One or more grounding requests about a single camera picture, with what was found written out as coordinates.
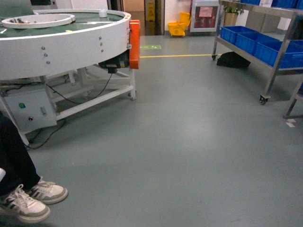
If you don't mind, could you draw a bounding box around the steel wheeled cart shelf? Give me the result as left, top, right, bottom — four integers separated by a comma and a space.
212, 0, 303, 105

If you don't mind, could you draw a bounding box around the grey control box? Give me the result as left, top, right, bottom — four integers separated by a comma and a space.
4, 85, 57, 132

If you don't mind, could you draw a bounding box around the orange machine guard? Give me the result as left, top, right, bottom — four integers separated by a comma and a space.
129, 20, 141, 69

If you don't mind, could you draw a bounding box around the yellow mop bucket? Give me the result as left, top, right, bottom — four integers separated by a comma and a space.
168, 12, 190, 37

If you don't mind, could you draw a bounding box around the black bag on floor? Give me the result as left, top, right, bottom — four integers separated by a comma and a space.
216, 52, 250, 69

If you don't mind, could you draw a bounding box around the yellow wet floor sign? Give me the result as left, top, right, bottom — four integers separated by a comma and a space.
145, 0, 155, 22

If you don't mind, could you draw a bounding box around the white round conveyor machine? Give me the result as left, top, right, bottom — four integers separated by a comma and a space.
0, 9, 136, 145

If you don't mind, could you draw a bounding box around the red white cabinet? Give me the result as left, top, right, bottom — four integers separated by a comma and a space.
189, 0, 219, 33

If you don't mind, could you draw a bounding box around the blue cart crate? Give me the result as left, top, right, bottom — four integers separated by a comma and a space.
220, 26, 257, 44
235, 32, 279, 55
254, 40, 303, 70

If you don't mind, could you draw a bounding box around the potted plant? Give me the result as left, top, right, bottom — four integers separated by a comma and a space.
223, 6, 244, 26

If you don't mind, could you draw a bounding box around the white sneaker rear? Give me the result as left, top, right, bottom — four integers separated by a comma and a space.
26, 177, 69, 205

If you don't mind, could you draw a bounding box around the white sneaker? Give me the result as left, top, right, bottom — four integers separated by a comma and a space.
0, 184, 51, 224
26, 177, 69, 205

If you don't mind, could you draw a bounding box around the steel flow rack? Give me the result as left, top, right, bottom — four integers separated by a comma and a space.
283, 76, 303, 119

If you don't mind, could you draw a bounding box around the dark trouser leg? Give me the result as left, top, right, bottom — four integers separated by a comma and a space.
0, 115, 40, 196

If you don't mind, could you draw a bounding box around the white sneaker front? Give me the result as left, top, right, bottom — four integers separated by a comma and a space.
0, 184, 51, 224

